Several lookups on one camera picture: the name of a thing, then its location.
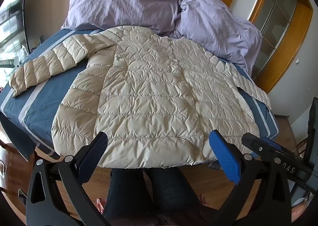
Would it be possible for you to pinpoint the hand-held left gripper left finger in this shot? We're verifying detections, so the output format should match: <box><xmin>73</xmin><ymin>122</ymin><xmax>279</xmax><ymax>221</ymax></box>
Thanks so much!
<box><xmin>26</xmin><ymin>131</ymin><xmax>108</xmax><ymax>226</ymax></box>

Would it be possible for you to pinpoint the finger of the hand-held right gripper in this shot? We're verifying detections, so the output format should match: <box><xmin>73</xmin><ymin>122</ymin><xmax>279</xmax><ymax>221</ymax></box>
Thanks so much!
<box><xmin>241</xmin><ymin>132</ymin><xmax>282</xmax><ymax>165</ymax></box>
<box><xmin>262</xmin><ymin>137</ymin><xmax>302</xmax><ymax>161</ymax></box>

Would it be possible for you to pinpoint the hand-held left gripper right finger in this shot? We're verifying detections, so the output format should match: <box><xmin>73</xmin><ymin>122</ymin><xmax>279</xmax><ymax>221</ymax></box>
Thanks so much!
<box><xmin>209</xmin><ymin>130</ymin><xmax>291</xmax><ymax>226</ymax></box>

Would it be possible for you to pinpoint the cream quilted puffer jacket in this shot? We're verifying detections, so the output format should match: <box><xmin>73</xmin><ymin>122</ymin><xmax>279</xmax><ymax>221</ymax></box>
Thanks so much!
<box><xmin>9</xmin><ymin>26</ymin><xmax>272</xmax><ymax>169</ymax></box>

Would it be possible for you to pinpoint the person's right hand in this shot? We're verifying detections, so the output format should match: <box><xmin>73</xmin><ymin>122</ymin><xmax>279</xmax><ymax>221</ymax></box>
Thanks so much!
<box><xmin>292</xmin><ymin>200</ymin><xmax>311</xmax><ymax>226</ymax></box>

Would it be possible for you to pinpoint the wooden chair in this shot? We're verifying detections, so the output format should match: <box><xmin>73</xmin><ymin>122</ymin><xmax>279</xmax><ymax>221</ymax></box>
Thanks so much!
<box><xmin>294</xmin><ymin>138</ymin><xmax>310</xmax><ymax>161</ymax></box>

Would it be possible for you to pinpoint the person's left foot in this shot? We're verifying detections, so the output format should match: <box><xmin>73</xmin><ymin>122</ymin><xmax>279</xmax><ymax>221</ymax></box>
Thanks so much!
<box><xmin>96</xmin><ymin>197</ymin><xmax>108</xmax><ymax>213</ymax></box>

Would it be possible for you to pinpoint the person's left leg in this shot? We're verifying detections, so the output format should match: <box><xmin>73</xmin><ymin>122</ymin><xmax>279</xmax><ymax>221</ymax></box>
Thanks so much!
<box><xmin>104</xmin><ymin>168</ymin><xmax>151</xmax><ymax>219</ymax></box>

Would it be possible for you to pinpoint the person's leg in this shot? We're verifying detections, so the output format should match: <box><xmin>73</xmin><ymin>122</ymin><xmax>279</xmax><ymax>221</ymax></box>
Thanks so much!
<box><xmin>146</xmin><ymin>167</ymin><xmax>207</xmax><ymax>218</ymax></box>
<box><xmin>104</xmin><ymin>168</ymin><xmax>151</xmax><ymax>219</ymax></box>

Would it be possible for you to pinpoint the person's right leg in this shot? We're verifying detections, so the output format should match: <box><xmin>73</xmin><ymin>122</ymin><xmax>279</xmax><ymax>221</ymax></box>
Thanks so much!
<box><xmin>146</xmin><ymin>167</ymin><xmax>207</xmax><ymax>218</ymax></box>

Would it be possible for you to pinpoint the blue grey-striped bed sheet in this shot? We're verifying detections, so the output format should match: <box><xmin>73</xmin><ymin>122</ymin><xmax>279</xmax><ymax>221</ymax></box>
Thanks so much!
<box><xmin>0</xmin><ymin>28</ymin><xmax>280</xmax><ymax>164</ymax></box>

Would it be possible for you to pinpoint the lavender crumpled duvet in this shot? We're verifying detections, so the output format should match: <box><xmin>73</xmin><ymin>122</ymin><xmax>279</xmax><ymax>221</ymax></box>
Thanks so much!
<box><xmin>170</xmin><ymin>0</ymin><xmax>263</xmax><ymax>72</ymax></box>

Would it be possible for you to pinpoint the wooden framed glass door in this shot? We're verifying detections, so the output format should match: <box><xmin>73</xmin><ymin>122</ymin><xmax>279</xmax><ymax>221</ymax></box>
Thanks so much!
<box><xmin>211</xmin><ymin>0</ymin><xmax>314</xmax><ymax>95</ymax></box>

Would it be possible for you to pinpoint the large purple pillow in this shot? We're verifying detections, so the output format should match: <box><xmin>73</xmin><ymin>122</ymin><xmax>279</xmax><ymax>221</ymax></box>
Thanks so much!
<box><xmin>61</xmin><ymin>0</ymin><xmax>183</xmax><ymax>37</ymax></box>

